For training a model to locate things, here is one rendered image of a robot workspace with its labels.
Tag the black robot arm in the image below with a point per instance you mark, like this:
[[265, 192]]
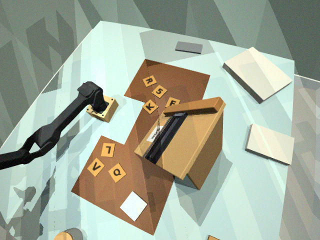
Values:
[[47, 136]]

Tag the grey cylinder with tan lid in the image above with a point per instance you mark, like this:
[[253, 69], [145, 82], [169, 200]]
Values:
[[70, 234]]

